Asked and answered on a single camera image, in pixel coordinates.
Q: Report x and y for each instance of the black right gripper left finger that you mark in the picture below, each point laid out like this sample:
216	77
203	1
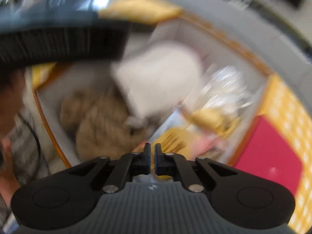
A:
128	166

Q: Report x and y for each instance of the yellow checkered tablecloth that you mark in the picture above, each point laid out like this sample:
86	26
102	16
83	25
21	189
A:
280	106

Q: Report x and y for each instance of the beige plush toy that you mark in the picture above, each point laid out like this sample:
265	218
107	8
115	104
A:
99	124

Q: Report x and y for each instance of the red mat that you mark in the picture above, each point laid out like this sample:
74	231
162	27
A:
269	156

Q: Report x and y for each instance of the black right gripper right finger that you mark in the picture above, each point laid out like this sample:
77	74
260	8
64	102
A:
177	167

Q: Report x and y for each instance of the person's hand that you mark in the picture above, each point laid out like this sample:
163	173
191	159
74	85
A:
188	144

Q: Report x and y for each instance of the cream fabric slipper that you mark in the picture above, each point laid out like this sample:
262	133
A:
155	79

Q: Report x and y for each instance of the clear flower gift bag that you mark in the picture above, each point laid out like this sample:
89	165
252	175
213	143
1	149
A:
224	89

